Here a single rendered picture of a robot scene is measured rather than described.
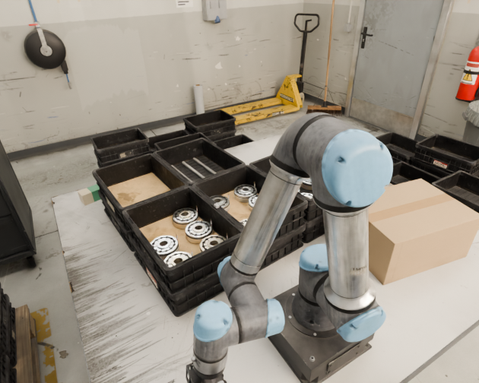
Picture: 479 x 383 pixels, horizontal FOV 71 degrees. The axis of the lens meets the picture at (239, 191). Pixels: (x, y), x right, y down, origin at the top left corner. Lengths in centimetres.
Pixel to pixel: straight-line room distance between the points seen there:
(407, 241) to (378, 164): 72
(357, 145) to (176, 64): 412
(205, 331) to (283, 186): 33
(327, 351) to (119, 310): 70
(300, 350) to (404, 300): 48
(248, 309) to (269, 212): 21
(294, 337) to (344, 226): 47
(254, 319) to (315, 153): 36
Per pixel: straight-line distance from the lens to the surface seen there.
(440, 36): 410
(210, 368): 80
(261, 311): 76
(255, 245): 77
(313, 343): 105
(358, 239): 69
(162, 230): 137
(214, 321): 70
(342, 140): 57
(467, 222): 147
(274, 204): 73
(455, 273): 154
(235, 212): 142
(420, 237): 132
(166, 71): 456
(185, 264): 107
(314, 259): 93
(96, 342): 126
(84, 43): 429
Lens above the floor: 167
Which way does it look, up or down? 33 degrees down
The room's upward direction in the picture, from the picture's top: 2 degrees counter-clockwise
